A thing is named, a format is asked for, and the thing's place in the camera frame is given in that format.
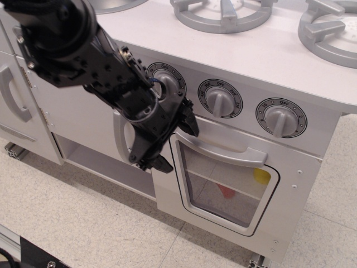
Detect right grey stove knob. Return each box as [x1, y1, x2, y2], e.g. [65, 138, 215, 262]
[255, 98, 307, 138]

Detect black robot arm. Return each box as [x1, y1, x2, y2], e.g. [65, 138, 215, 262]
[3, 1, 199, 173]

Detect silver burner grate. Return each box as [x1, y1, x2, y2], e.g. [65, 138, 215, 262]
[298, 1, 356, 69]
[170, 1, 276, 34]

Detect white oven door with window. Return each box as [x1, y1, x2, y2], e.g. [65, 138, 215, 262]
[152, 117, 321, 262]

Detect white cabinet door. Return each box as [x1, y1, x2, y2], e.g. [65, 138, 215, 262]
[0, 11, 64, 166]
[17, 56, 123, 162]

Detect grey stove knob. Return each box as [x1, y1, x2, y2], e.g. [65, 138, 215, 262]
[147, 62, 186, 99]
[255, 98, 307, 138]
[197, 79, 243, 118]

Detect silver oven door handle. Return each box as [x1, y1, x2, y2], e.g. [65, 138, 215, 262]
[175, 131, 268, 168]

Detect white left cabinet door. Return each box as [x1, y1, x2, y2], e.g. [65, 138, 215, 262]
[0, 11, 64, 166]

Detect orange red toy food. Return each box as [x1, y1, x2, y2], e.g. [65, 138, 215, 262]
[217, 184, 235, 199]

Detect middle silver burner grate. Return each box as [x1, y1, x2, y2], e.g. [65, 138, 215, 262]
[170, 1, 276, 34]

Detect aluminium frame rail right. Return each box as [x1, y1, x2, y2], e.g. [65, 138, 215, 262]
[248, 253, 272, 268]

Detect silver left cabinet handle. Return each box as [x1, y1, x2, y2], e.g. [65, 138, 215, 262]
[1, 65, 32, 123]

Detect white toy kitchen stove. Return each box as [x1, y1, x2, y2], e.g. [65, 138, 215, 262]
[1, 1, 356, 267]

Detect left grey stove knob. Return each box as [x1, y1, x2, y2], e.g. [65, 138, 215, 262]
[147, 62, 186, 99]

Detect middle grey stove knob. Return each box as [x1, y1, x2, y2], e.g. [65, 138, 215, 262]
[197, 79, 243, 118]

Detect aluminium frame rail left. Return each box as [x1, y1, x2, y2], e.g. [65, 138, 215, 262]
[4, 142, 28, 161]

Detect aluminium frame rail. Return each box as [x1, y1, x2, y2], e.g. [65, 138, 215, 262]
[248, 253, 272, 268]
[4, 142, 28, 161]

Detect black cable on base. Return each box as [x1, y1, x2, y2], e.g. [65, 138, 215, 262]
[0, 247, 20, 268]

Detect yellow toy bottle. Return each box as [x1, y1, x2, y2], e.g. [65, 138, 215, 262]
[253, 168, 271, 185]

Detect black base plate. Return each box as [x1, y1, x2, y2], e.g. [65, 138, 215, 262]
[20, 237, 69, 268]

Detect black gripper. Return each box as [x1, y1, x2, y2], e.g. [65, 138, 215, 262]
[122, 94, 199, 173]

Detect white middle cabinet door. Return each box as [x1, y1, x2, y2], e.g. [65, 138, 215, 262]
[17, 56, 123, 162]

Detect right silver burner grate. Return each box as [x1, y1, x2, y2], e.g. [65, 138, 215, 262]
[298, 1, 356, 69]

